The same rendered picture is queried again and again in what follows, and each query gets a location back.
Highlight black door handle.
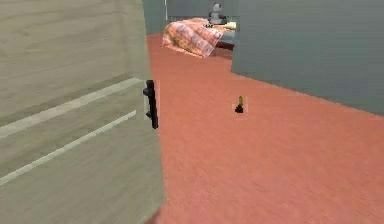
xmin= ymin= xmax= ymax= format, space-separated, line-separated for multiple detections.
xmin=142 ymin=79 xmax=160 ymax=130

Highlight grey teddy bear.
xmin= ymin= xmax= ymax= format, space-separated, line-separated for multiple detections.
xmin=208 ymin=2 xmax=228 ymax=26

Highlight small black and tan object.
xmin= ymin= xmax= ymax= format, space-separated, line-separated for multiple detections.
xmin=234 ymin=95 xmax=245 ymax=114

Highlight pale wooden room door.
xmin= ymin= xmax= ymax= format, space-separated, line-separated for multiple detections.
xmin=0 ymin=0 xmax=167 ymax=224

